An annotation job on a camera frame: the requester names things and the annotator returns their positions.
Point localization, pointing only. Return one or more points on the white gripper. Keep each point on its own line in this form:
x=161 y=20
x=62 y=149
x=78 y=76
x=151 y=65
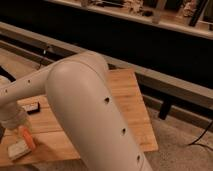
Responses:
x=12 y=115

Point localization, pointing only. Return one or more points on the orange carrot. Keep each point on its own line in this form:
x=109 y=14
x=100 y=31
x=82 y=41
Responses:
x=26 y=135

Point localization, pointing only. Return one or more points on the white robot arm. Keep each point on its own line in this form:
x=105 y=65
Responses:
x=79 y=96

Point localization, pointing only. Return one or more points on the white sponge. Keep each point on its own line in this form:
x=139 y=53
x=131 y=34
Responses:
x=18 y=150

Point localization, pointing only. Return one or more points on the dark rectangular block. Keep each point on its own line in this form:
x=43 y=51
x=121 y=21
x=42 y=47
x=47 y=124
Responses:
x=32 y=108

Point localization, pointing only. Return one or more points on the wooden table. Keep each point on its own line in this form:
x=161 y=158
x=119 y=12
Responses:
x=52 y=143

